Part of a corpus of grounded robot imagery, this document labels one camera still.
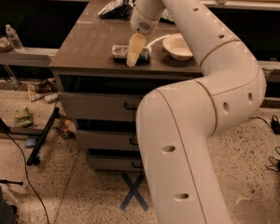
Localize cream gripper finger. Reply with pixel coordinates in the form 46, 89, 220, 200
126, 33, 147, 67

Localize redbull can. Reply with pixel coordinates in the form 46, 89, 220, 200
111, 44, 153, 63

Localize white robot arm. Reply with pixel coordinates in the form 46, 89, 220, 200
131, 0, 266, 224

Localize dark blue snack bag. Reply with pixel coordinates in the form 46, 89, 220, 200
98, 0, 137, 19

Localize green chip bag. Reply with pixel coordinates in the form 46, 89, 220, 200
161, 9, 174, 23

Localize white bowl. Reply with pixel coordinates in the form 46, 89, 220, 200
162, 34, 193, 61

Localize grey drawer cabinet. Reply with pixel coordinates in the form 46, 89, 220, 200
49, 0, 201, 159

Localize top drawer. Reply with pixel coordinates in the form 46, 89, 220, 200
59, 91, 141, 121

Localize drawer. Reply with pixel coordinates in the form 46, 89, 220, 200
76, 130, 138, 151
59, 91, 141, 121
87, 155, 144, 172

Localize middle drawer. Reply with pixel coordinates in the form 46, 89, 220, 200
76, 130, 138, 151

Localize floor trash wrapper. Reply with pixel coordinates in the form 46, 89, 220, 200
27, 78, 57, 102

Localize clear water bottle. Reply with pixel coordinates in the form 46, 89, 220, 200
6, 24, 24, 52

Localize bottom drawer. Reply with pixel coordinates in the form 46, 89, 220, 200
87, 155, 144, 172

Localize brown bowl on shelf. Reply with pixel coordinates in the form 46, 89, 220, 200
0, 36, 13, 52

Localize green bag on floor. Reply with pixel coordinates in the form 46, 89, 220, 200
15, 106, 34, 128

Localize blue sponge on floor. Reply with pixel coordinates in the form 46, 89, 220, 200
25, 136, 37, 148

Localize blue tape cross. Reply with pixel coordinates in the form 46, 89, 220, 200
119, 173, 148, 211

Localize black tripod leg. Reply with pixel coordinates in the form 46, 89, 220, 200
26, 107, 60, 166

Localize black power adapter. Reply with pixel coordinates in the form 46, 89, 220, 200
271, 116, 280, 134

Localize wire basket with orange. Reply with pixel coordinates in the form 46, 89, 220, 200
53, 101, 76, 140

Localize black floor cable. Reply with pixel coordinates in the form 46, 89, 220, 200
0, 106, 50, 224

